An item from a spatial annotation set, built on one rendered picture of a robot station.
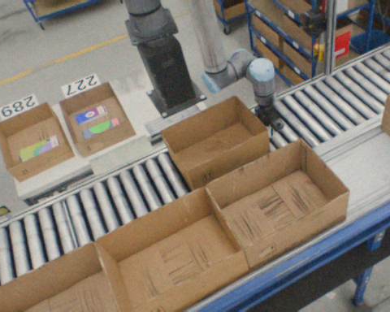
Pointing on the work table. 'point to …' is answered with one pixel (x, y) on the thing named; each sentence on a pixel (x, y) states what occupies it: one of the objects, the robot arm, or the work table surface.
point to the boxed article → (90, 114)
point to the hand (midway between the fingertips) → (271, 136)
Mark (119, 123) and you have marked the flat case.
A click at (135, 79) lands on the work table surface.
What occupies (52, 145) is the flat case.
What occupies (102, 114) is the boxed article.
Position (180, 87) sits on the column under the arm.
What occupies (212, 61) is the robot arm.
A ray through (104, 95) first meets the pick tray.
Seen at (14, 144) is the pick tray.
